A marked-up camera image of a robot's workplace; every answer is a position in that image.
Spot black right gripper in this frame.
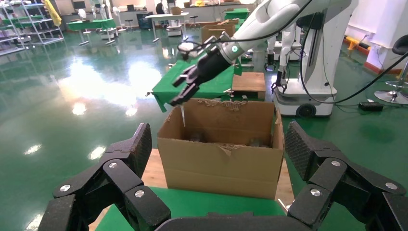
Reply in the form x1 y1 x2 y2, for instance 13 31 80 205
169 48 232 107

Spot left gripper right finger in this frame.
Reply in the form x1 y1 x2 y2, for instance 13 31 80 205
283 121 408 231

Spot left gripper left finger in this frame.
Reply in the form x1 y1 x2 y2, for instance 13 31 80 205
38 122 171 231

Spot background brown cardboard boxes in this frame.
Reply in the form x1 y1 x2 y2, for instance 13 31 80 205
201 19 240 42

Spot large open cardboard carton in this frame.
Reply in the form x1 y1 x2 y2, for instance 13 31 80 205
157 98 285 201

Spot green table cloth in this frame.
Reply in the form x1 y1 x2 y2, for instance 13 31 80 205
95 186 288 231
151 57 243 113

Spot light wooden board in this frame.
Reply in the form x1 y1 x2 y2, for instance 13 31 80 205
89 148 295 231

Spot low wooden platform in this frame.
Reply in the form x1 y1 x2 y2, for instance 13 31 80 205
231 72 267 100

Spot white long table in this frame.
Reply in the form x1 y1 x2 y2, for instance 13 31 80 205
145 12 190 43

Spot black power adapter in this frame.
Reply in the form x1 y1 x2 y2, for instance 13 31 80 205
358 101 384 112

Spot green cloth covered table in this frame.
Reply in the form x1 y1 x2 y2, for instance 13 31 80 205
224 8 250 21
66 18 117 45

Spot black seat chrome stool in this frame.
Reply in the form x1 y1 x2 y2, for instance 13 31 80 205
374 34 408 105

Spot white wheeled background robot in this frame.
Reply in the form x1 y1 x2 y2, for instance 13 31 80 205
264 0 340 118

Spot yellow floor barrier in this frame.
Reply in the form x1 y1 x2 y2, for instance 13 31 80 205
345 36 366 51

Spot yellow hanging garment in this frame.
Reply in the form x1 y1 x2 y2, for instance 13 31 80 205
44 0 62 27

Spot metal shelf rack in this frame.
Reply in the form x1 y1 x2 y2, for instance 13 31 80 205
19 0 64 45
0 1 26 56

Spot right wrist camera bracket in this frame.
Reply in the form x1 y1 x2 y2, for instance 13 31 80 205
177 32 232 63

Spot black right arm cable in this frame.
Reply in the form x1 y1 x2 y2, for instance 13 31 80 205
177 0 315 61

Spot long black power cable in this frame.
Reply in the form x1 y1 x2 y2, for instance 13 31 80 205
299 16 408 105

